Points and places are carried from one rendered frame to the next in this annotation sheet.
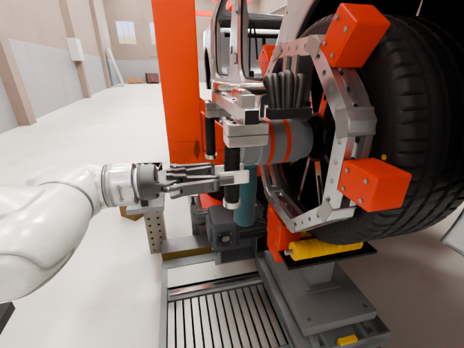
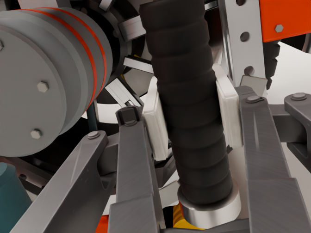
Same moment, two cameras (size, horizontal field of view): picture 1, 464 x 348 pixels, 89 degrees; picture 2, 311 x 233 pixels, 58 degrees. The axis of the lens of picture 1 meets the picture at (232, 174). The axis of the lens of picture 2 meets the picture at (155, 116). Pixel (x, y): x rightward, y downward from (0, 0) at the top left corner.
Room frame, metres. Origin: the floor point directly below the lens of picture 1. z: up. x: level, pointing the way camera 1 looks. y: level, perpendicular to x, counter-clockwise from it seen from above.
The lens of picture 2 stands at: (0.45, 0.16, 0.89)
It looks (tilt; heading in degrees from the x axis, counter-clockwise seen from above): 22 degrees down; 292
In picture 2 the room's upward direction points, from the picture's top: 14 degrees counter-clockwise
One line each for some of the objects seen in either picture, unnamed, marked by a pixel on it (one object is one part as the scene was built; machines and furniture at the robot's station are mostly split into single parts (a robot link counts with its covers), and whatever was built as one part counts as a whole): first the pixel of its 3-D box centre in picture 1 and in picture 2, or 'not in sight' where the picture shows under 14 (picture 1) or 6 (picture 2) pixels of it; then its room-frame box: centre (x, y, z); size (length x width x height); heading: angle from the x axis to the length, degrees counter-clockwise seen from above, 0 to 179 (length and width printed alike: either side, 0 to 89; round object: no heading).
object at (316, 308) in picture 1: (316, 259); not in sight; (0.75, -0.36, 0.32); 0.40 x 0.30 x 0.28; 13
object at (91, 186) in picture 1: (63, 192); not in sight; (0.40, 0.33, 0.83); 0.16 x 0.13 x 0.11; 103
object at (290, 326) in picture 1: (310, 291); not in sight; (0.75, -0.36, 0.13); 0.50 x 0.36 x 0.10; 13
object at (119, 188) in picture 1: (124, 184); not in sight; (0.44, 0.22, 0.83); 0.09 x 0.06 x 0.09; 13
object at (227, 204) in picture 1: (232, 175); (191, 110); (0.49, 0.00, 0.83); 0.04 x 0.04 x 0.16
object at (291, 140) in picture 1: (271, 140); (44, 69); (0.69, -0.12, 0.85); 0.21 x 0.14 x 0.14; 103
